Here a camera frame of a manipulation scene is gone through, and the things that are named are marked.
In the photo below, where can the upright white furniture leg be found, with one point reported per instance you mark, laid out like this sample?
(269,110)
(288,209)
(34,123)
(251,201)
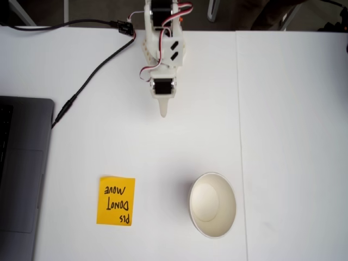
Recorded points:
(67,11)

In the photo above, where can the grey chair foot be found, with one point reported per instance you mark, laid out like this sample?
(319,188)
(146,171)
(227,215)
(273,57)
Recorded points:
(212,13)

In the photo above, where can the slanted white furniture leg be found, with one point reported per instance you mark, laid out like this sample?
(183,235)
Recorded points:
(23,12)

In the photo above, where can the black controller board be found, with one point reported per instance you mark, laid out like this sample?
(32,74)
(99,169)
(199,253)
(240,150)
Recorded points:
(125,27)

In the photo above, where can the yellow sticky note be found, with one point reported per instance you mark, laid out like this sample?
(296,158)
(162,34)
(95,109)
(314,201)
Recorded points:
(115,201)

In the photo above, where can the black orange device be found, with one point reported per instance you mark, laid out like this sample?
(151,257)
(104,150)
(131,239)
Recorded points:
(333,26)

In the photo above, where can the white chair frame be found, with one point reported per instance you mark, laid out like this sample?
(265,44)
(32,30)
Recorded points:
(285,20)

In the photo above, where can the grey laptop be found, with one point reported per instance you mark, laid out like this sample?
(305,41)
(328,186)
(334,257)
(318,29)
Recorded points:
(24,176)

